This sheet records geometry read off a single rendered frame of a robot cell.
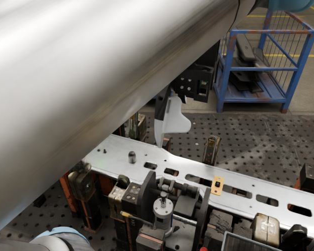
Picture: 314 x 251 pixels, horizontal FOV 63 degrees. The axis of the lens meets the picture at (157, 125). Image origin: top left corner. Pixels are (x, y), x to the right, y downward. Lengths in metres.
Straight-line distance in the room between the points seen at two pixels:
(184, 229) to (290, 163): 0.88
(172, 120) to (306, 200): 0.72
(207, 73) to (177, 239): 0.61
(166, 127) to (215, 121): 1.34
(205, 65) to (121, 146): 0.76
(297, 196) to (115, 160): 0.68
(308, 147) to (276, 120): 0.28
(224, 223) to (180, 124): 0.45
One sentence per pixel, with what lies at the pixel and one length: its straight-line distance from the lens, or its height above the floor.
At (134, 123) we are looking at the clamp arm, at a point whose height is 1.06.
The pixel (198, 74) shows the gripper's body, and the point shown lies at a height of 1.57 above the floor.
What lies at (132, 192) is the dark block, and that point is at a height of 1.12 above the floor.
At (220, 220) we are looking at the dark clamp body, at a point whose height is 1.08.
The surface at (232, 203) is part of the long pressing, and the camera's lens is 0.94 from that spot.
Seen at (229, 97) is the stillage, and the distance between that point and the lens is 2.99.
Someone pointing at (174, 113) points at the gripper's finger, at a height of 1.51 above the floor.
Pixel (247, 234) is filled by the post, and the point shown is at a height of 1.10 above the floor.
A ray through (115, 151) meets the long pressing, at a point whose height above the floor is 1.00.
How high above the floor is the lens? 1.75
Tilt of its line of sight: 39 degrees down
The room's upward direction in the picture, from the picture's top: straight up
